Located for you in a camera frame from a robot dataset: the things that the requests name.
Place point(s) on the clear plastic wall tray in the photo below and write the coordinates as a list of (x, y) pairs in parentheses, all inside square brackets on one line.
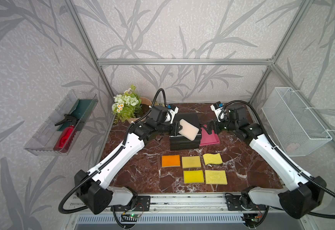
[(57, 135)]

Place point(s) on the yellow wavy scrub sponge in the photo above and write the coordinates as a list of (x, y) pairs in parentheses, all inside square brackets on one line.
[(212, 159)]

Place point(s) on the bright yellow thick sponge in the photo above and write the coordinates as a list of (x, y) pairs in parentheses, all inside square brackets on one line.
[(191, 177)]

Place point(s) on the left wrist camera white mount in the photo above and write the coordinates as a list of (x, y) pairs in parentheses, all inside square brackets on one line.
[(172, 111)]

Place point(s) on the red spray bottle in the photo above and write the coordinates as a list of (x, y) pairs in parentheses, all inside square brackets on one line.
[(65, 140)]

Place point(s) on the green white artificial flowers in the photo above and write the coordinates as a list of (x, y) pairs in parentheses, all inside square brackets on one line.
[(126, 105)]

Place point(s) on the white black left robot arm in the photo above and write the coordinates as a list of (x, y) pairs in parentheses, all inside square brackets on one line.
[(93, 186)]

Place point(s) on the green circuit board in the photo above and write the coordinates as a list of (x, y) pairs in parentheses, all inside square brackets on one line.
[(131, 217), (251, 221)]

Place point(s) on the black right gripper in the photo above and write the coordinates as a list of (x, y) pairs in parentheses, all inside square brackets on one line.
[(209, 127)]

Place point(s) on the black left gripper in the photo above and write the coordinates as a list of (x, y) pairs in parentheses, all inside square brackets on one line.
[(174, 131)]

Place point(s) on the beige flower pot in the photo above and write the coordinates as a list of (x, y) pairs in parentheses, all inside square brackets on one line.
[(145, 105)]

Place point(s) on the right green circuit board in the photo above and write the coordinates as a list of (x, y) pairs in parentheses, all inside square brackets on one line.
[(251, 221)]

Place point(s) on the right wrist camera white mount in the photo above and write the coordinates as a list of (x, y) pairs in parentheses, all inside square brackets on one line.
[(219, 110)]

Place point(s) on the white wire mesh basket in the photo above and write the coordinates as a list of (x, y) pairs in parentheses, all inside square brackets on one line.
[(295, 126)]

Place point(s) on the black drawer cabinet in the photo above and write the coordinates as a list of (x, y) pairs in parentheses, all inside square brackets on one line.
[(180, 142)]

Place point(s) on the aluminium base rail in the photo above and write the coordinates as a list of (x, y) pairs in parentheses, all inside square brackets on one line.
[(196, 201)]

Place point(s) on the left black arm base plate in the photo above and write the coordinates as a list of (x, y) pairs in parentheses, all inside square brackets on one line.
[(138, 203)]

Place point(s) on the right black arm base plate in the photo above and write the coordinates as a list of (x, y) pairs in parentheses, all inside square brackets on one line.
[(237, 203)]

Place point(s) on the orange sponge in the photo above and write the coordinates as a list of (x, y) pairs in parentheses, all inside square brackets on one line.
[(171, 161)]

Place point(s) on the left green circuit board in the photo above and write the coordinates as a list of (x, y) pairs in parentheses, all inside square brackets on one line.
[(131, 217)]

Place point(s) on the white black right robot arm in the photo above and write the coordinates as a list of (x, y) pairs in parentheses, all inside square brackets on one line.
[(298, 197)]

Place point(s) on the white pale foam sponge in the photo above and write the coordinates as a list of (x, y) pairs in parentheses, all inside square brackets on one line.
[(188, 130)]

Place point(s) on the dark green trowel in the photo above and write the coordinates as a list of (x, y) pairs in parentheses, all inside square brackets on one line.
[(78, 115)]

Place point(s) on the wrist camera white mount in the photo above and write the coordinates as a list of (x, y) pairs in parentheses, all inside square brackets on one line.
[(172, 111), (219, 110)]

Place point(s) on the pink bottom drawer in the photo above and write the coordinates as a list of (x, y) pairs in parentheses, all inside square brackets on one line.
[(207, 139)]

